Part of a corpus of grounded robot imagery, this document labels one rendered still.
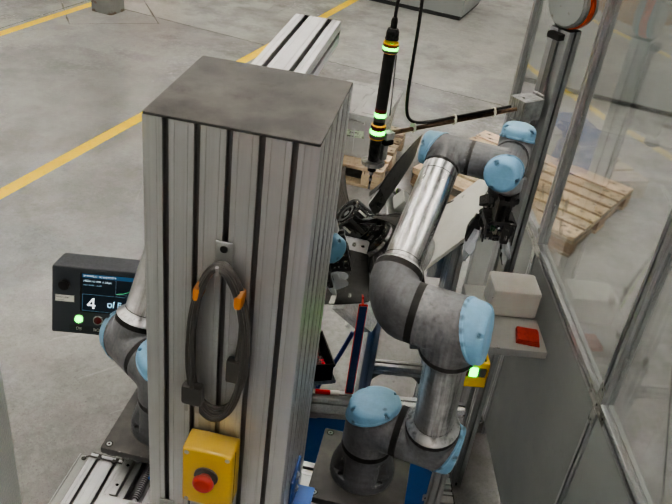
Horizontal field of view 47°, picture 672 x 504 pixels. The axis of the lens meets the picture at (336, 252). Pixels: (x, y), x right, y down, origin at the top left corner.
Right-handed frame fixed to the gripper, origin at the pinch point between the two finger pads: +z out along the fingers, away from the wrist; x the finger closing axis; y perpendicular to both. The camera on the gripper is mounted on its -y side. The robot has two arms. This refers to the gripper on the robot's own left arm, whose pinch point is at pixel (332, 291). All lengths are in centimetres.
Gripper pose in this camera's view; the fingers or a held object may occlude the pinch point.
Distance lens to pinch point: 230.4
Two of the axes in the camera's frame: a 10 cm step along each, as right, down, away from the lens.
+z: 1.9, 8.2, 5.4
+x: 0.1, -5.5, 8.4
